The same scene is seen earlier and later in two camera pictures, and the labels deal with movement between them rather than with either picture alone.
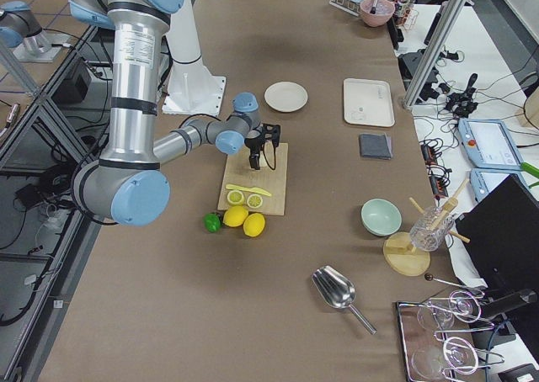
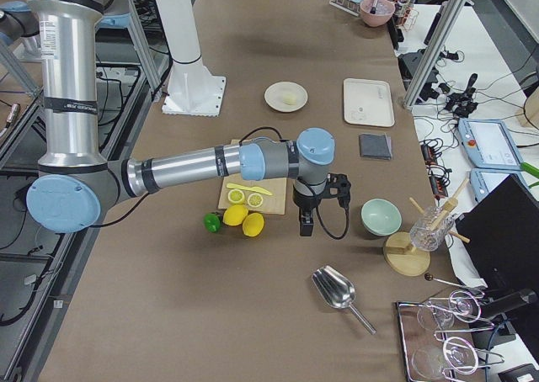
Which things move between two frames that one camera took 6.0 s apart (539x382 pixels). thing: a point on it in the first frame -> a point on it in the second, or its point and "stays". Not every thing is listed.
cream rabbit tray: x=368 y=102 stays
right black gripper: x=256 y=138 -> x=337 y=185
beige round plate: x=286 y=97 stays
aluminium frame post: x=457 y=1 stays
